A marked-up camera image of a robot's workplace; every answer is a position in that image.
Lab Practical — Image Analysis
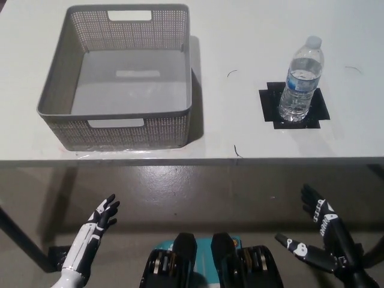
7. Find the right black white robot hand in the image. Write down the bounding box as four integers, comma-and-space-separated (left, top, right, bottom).
274, 184, 365, 275

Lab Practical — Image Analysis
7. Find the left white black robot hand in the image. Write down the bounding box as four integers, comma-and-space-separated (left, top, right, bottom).
61, 193, 121, 275

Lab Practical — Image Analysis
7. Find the clear plastic water bottle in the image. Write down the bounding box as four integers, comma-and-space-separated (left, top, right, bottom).
278, 35, 325, 122

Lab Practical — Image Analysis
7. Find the black table foot plate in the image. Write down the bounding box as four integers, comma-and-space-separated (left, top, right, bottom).
47, 245, 73, 272

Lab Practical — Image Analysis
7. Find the black table leg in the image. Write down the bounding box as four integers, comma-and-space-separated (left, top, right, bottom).
0, 203, 50, 265

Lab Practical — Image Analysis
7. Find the black teal robot body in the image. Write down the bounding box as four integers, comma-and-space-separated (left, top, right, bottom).
139, 232, 284, 288

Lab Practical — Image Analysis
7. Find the grey perforated plastic basket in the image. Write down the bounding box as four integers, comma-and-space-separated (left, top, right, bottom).
36, 3, 193, 152

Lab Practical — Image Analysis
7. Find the black tape patch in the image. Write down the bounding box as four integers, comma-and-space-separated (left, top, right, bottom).
259, 80, 331, 130

